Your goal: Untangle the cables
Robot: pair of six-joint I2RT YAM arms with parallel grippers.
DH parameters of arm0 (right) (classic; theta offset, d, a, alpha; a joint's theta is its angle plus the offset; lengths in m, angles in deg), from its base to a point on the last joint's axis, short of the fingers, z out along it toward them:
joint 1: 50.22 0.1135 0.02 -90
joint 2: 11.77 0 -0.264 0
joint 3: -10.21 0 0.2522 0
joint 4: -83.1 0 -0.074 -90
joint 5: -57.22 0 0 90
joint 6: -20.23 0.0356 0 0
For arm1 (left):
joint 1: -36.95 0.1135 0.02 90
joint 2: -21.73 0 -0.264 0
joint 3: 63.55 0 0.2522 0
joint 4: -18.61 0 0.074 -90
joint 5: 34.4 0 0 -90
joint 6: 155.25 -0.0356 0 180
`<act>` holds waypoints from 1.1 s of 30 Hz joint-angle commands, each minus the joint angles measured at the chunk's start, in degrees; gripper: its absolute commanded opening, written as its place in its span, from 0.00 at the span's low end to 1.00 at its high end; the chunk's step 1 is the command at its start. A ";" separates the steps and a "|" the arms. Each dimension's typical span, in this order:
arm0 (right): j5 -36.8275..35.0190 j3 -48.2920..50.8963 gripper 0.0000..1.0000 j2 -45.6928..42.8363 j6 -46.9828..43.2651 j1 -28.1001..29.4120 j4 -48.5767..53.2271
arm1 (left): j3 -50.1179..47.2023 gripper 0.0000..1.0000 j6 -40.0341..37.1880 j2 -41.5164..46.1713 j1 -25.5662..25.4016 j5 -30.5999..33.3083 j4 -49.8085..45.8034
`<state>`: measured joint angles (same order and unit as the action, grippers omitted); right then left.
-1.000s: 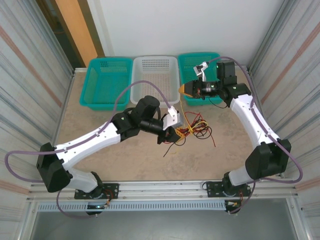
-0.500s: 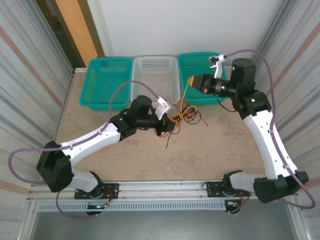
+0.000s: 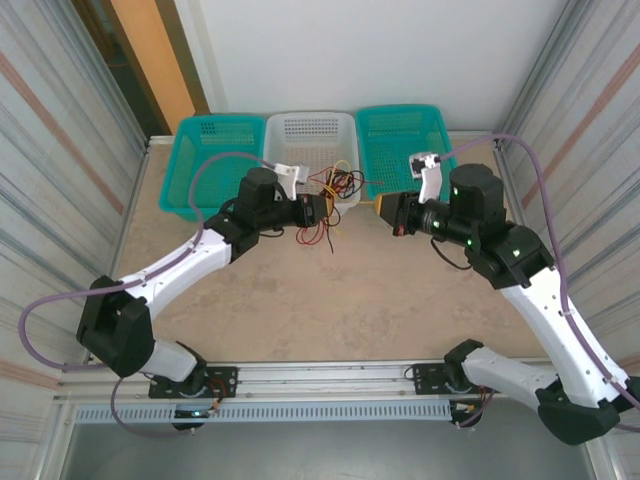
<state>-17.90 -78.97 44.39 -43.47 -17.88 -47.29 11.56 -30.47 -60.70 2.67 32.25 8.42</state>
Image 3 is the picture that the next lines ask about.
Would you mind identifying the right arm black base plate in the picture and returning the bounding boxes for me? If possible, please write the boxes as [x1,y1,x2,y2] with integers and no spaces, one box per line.
[412,362,504,399]

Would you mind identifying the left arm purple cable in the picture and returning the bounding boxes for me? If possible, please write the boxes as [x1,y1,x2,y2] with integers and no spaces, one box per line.
[18,152,276,439]

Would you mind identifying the grey slotted cable duct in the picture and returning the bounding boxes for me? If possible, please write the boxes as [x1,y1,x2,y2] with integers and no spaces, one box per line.
[73,402,454,425]

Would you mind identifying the black controller board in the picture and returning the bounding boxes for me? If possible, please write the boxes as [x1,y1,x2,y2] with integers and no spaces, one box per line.
[449,399,484,430]
[172,407,221,432]

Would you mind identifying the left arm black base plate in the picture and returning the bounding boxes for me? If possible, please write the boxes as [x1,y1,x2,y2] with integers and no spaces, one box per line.
[148,366,239,401]

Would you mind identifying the red cable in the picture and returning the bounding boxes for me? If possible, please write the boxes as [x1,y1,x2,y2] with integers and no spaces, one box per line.
[319,168,387,190]

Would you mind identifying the yellow cable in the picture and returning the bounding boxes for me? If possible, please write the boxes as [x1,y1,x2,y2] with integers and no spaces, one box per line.
[322,159,381,239]

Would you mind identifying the aluminium rail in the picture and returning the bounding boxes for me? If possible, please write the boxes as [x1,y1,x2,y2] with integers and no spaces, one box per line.
[59,357,556,401]

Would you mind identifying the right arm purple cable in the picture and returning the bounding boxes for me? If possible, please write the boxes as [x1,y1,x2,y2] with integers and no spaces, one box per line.
[438,132,640,434]

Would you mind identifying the white plastic basket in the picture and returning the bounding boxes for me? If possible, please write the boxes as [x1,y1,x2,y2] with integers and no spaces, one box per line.
[262,112,362,217]

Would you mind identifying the teal plastic basket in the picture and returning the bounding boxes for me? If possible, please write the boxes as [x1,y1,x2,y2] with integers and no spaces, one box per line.
[158,114,267,225]
[354,103,454,201]

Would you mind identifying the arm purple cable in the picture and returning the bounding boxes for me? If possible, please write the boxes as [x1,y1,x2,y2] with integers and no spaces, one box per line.
[438,132,640,434]
[18,152,276,439]

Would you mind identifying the orange wooden door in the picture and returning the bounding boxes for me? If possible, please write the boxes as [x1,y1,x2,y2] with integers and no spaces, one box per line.
[107,0,211,134]

